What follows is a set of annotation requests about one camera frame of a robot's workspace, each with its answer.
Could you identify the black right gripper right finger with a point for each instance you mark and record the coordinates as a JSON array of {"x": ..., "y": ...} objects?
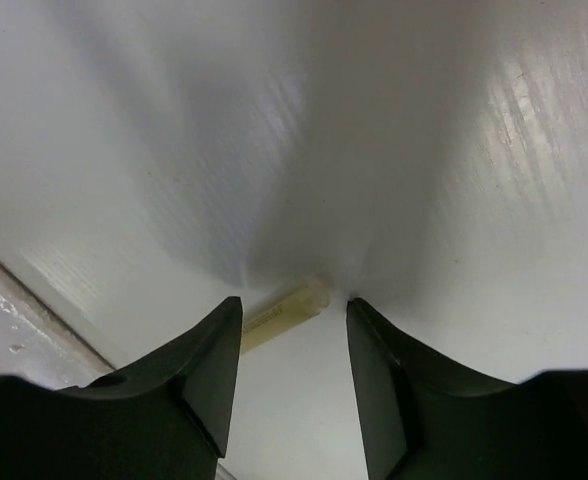
[{"x": 424, "y": 415}]

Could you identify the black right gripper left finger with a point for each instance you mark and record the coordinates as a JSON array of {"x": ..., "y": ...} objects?
[{"x": 165, "y": 416}]

